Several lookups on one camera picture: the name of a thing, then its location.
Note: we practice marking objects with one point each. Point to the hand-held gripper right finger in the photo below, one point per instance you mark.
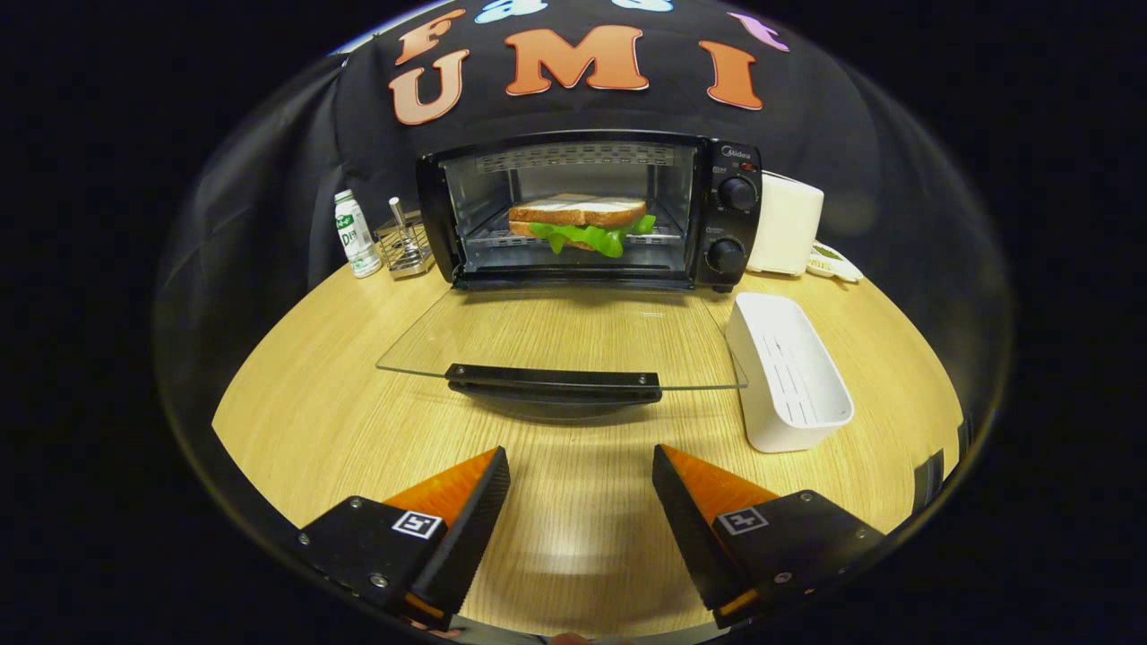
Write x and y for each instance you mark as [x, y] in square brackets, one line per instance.
[694, 537]

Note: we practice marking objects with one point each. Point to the white bottle with green label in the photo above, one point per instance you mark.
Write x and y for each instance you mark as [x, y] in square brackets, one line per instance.
[356, 237]

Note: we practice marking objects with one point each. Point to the toast sandwich with lettuce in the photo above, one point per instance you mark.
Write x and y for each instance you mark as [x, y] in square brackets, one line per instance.
[578, 211]

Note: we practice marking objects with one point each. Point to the white slot toaster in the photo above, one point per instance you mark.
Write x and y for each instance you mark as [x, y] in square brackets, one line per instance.
[789, 224]

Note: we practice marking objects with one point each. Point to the small white dish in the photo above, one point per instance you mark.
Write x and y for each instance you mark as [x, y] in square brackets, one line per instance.
[829, 262]

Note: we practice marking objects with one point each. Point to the black toaster oven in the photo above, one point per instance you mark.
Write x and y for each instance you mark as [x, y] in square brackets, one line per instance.
[739, 233]

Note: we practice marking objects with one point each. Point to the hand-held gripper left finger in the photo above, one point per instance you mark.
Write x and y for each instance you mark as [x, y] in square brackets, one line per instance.
[475, 537]

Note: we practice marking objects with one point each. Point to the white plastic tray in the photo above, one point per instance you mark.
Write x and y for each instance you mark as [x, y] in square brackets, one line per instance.
[762, 403]

